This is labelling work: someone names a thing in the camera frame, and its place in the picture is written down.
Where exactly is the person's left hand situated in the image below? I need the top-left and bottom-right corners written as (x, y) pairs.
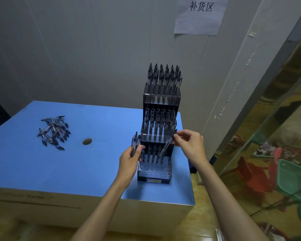
top-left (115, 145), bottom-right (146, 190)

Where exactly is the person's right hand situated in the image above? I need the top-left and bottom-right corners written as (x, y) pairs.
top-left (172, 130), bottom-right (209, 169)

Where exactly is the black tiered pen display stand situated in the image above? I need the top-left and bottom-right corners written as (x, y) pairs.
top-left (137, 82), bottom-right (182, 185)

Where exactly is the pile of grey pens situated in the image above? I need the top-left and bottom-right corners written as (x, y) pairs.
top-left (37, 115), bottom-right (71, 151)

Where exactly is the person's right forearm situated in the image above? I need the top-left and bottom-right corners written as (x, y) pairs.
top-left (197, 160), bottom-right (270, 241)

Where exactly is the person's left forearm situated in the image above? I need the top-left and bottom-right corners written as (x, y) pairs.
top-left (70, 178), bottom-right (131, 241)

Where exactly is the blue table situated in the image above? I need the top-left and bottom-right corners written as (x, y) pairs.
top-left (0, 100), bottom-right (196, 206)

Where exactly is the red plastic stool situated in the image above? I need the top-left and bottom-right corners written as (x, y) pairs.
top-left (237, 147), bottom-right (283, 193)

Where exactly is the white paper wall sign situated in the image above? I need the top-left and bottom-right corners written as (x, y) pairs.
top-left (174, 0), bottom-right (230, 36)

